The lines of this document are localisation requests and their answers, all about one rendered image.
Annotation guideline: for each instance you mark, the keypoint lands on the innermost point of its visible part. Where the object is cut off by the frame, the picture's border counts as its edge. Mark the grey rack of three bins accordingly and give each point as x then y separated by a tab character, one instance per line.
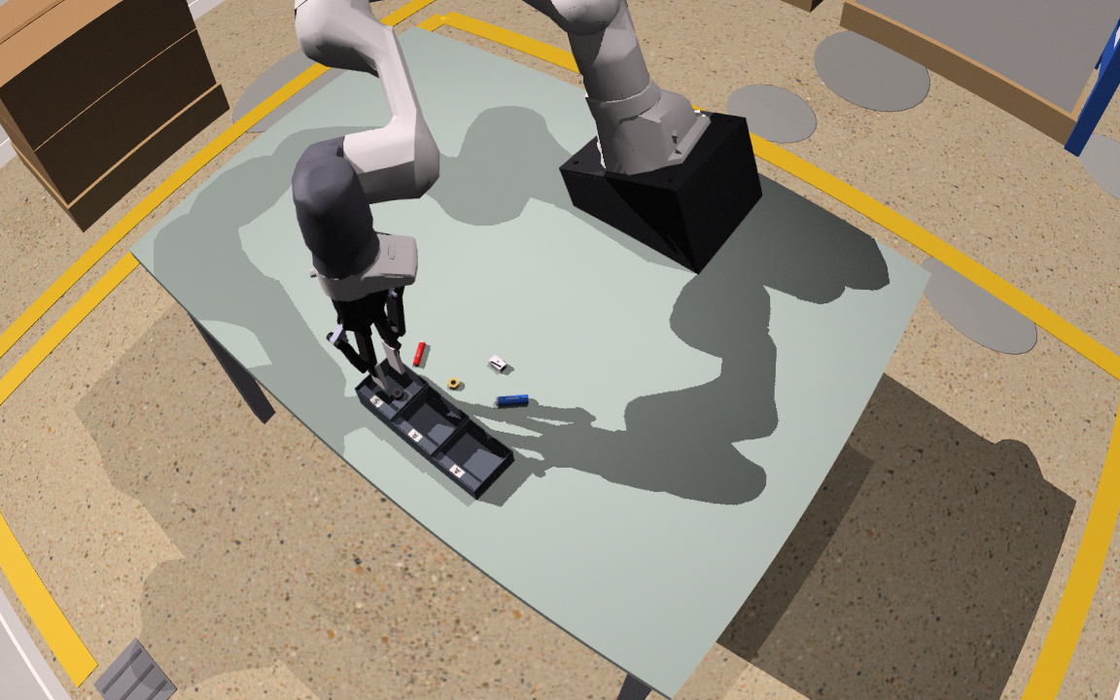
467	456

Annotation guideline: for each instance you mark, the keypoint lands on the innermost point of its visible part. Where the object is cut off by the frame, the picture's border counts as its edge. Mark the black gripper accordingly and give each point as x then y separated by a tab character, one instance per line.
389	328

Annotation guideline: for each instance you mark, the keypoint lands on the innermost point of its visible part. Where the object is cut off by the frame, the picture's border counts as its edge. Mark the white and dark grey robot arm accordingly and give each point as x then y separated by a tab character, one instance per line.
638	129

